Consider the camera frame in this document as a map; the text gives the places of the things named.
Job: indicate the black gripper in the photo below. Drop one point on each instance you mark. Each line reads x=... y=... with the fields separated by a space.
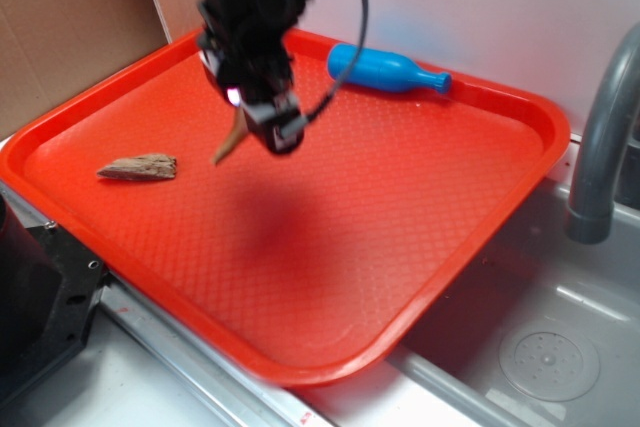
x=243 y=46

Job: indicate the brown spiral sea shell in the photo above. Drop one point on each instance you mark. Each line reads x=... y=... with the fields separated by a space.
x=237 y=134

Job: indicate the blue plastic toy bottle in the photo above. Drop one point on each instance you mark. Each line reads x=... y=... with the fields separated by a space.
x=384 y=71

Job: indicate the brown wood piece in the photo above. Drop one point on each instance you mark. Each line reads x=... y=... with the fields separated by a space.
x=147 y=167

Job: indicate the red plastic tray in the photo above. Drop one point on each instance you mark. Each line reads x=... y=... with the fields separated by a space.
x=303 y=269

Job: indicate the brown cardboard panel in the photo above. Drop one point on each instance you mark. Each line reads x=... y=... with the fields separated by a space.
x=52 y=50

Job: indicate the grey toy faucet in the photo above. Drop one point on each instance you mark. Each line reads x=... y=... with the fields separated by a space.
x=607 y=167

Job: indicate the grey plastic toy sink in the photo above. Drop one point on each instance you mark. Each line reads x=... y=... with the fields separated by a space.
x=537 y=331

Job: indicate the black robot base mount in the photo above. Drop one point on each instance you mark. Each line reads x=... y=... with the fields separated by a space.
x=50 y=286

